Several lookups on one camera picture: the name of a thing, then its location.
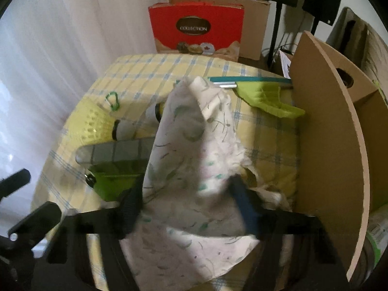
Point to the white floral cloth bag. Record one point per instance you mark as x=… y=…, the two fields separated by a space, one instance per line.
x=194 y=169

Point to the brown upholstered sofa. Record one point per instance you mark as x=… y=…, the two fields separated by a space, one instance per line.
x=363 y=33

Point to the red gift bag with oval label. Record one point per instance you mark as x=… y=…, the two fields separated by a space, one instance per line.
x=197 y=18

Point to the green and white canister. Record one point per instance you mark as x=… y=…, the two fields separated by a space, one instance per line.
x=374 y=233

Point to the white paper sheet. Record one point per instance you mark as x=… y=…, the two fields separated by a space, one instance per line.
x=285 y=63

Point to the green carabiner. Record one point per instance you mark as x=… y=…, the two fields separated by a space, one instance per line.
x=112 y=99

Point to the green-framed tablet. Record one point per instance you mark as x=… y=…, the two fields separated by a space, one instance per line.
x=376 y=83

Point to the lime green quilted cloth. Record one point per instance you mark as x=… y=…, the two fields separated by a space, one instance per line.
x=263 y=98

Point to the white curtain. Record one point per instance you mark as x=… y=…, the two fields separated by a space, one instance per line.
x=60 y=51

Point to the teal-edged board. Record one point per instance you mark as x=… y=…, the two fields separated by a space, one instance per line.
x=251 y=80

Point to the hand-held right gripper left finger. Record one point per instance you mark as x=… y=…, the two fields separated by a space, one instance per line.
x=131 y=210

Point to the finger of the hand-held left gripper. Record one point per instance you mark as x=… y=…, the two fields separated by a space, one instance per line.
x=36 y=218
x=16 y=179

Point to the dark wooden side table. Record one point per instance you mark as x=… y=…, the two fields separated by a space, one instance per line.
x=253 y=63

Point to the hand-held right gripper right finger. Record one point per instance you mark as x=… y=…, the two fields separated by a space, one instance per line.
x=244 y=207

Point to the green grey flashlight tool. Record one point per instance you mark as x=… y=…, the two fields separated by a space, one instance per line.
x=118 y=154

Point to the plain brown cardboard box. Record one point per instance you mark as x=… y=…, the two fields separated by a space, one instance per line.
x=256 y=27

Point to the yellow plaid tablecloth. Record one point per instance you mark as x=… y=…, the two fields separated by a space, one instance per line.
x=133 y=75

